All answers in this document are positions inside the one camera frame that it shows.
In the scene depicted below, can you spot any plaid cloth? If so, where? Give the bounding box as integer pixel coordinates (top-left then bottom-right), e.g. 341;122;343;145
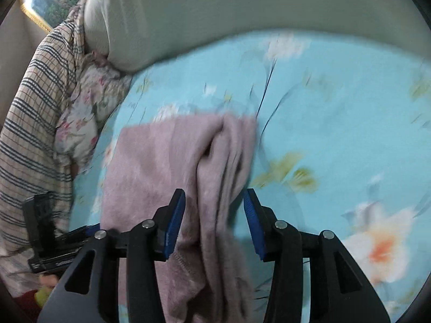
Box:
0;0;92;297

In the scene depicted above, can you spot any pink knit shirt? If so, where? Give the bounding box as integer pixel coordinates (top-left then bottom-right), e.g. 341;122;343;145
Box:
99;114;258;323

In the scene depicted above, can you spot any red cloth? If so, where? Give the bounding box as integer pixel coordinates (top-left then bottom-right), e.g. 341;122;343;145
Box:
12;291;43;323

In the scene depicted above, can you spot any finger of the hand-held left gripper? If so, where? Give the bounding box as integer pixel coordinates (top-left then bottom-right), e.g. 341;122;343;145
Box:
69;223;102;239

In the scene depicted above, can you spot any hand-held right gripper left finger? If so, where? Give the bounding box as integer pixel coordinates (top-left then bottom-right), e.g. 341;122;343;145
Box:
37;188;186;323

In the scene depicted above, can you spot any floral pillow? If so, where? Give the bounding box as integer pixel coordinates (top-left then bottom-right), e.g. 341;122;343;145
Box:
54;52;134;176

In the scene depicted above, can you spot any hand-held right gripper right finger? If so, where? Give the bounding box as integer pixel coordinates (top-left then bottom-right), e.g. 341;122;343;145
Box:
243;188;391;323

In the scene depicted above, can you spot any blue floral bed blanket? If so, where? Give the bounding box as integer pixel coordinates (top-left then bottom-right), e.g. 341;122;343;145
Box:
69;29;431;323

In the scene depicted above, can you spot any green striped pillow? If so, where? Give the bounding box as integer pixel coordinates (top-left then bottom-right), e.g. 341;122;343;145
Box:
82;0;418;75

